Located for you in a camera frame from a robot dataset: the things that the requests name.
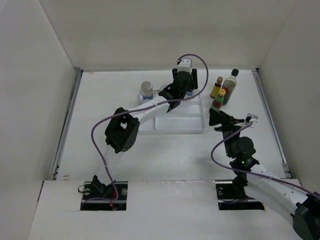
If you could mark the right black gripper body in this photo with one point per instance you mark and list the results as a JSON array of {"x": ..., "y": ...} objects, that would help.
[{"x": 229, "y": 125}]

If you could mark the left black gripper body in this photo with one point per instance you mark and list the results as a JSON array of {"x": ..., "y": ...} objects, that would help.
[{"x": 192, "y": 85}]

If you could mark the yellow cap chili bottle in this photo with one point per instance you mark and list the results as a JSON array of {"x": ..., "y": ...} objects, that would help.
[{"x": 218, "y": 100}]

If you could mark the small brown cap bottle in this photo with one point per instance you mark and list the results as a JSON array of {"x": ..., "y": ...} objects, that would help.
[{"x": 216, "y": 87}]

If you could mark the tall dark soy bottle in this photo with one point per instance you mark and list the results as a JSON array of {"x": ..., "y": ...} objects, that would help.
[{"x": 229, "y": 85}]

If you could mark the white peppercorn jar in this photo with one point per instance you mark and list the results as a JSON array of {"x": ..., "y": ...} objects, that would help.
[
  {"x": 189, "y": 94},
  {"x": 147, "y": 90}
]

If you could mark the orange label sauce jar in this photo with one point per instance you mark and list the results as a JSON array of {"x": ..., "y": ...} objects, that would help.
[{"x": 162, "y": 87}]

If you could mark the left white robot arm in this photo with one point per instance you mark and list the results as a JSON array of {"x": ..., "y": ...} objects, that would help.
[{"x": 122, "y": 130}]

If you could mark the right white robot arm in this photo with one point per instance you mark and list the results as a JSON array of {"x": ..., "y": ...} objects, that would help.
[{"x": 299, "y": 206}]

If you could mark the white divided organizer tray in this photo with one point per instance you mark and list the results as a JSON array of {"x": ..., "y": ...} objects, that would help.
[{"x": 187, "y": 118}]

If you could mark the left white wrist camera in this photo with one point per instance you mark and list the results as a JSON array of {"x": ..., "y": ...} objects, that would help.
[{"x": 184, "y": 65}]

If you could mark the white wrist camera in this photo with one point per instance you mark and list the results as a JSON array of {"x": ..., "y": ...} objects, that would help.
[
  {"x": 251, "y": 118},
  {"x": 184, "y": 65}
]

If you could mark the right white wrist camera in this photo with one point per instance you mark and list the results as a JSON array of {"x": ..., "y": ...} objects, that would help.
[{"x": 251, "y": 118}]

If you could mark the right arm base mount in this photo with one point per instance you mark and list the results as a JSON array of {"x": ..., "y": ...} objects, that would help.
[{"x": 231, "y": 196}]

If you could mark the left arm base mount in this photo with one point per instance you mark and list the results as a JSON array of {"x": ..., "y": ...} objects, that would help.
[{"x": 96, "y": 196}]

